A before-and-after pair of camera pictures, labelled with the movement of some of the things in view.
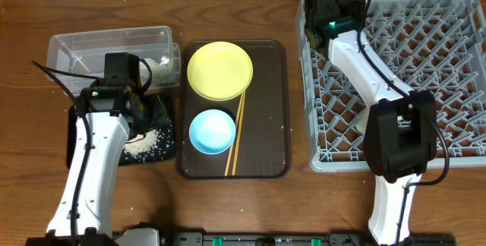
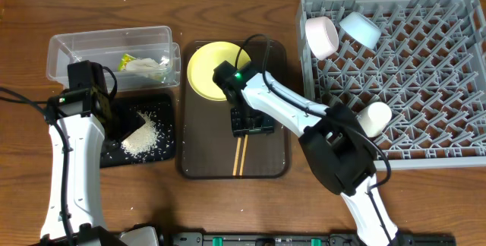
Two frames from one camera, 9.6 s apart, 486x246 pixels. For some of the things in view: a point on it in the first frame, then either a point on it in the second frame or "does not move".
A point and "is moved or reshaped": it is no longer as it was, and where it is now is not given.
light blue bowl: (212, 131) is moved or reshaped
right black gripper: (314, 35) -> (252, 127)
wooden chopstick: (234, 135) -> (238, 146)
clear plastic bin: (85, 52) does not move
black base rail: (296, 239) does not move
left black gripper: (156, 117) -> (130, 119)
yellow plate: (219, 71) does not move
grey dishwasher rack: (433, 39) does not move
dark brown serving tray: (262, 146) does not move
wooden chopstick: (238, 134) -> (243, 155)
